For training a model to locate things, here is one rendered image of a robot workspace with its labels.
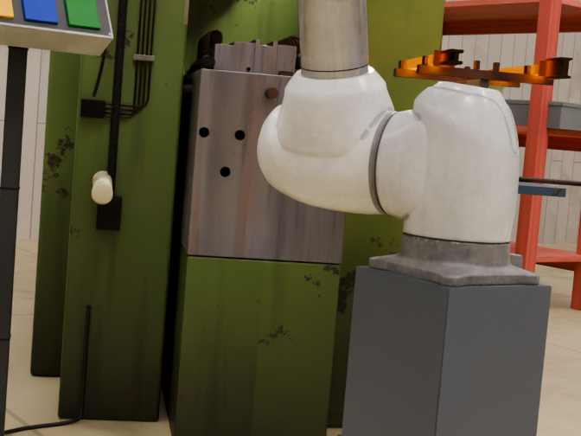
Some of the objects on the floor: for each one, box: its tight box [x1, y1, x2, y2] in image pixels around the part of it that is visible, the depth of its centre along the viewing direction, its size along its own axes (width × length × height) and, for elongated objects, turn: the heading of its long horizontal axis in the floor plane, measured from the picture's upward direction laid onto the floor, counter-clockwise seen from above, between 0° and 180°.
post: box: [0, 48, 28, 436], centre depth 250 cm, size 4×4×108 cm
